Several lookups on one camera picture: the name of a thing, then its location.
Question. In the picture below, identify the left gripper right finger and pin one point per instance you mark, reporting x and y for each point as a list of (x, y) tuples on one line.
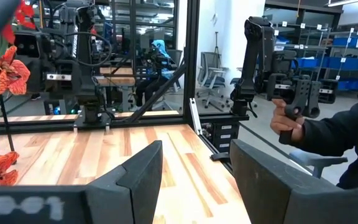
[(275, 199)]

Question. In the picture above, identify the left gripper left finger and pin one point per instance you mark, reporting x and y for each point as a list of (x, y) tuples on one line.
[(135, 193)]

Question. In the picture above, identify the orange artificial flower bunch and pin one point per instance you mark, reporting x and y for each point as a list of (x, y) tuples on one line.
[(8, 71)]

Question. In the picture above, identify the red artificial flower bunch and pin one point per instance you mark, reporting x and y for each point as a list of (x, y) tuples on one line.
[(25, 12)]

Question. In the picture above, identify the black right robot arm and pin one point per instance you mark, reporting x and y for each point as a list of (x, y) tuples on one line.
[(85, 62)]

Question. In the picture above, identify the wooden background table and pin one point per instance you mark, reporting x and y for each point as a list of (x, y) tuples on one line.
[(117, 81)]

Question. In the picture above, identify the gray office chair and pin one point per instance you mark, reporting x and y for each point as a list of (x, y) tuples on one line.
[(211, 74), (315, 158)]

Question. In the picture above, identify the person's hand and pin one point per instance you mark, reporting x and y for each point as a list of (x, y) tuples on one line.
[(280, 121)]

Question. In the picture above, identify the black box with white labels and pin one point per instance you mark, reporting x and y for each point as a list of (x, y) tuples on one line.
[(225, 135)]

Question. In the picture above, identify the person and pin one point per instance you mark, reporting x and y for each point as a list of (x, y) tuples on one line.
[(346, 130), (154, 77)]

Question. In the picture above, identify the metal rack with blue bins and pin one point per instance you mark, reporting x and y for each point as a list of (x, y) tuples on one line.
[(337, 62)]

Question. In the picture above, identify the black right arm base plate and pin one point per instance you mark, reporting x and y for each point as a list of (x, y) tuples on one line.
[(93, 119)]

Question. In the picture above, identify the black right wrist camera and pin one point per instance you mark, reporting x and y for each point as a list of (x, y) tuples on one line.
[(26, 40)]

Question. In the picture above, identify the white metal bracket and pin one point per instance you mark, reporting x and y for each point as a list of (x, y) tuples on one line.
[(195, 115)]

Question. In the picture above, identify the black metal table frame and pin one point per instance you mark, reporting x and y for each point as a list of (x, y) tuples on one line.
[(191, 62)]

